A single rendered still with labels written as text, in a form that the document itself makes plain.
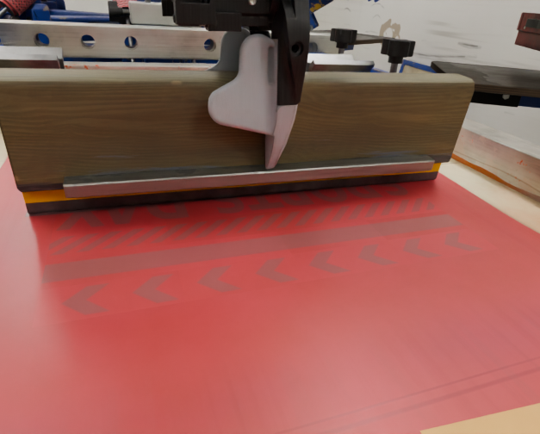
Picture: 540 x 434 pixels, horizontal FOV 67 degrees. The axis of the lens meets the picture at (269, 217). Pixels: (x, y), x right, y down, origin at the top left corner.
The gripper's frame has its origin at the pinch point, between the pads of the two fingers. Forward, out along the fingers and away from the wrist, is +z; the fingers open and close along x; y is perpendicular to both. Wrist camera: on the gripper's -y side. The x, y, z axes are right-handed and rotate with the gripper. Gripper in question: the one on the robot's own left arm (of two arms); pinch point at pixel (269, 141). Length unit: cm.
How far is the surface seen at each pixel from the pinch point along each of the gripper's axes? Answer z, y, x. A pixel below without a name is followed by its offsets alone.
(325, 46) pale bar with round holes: -1, -29, -49
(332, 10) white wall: 6, -201, -379
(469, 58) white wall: 23, -199, -185
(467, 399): 4.9, -1.9, 21.4
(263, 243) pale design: 4.8, 2.8, 7.0
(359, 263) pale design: 4.9, -2.7, 10.8
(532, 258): 5.3, -15.1, 13.4
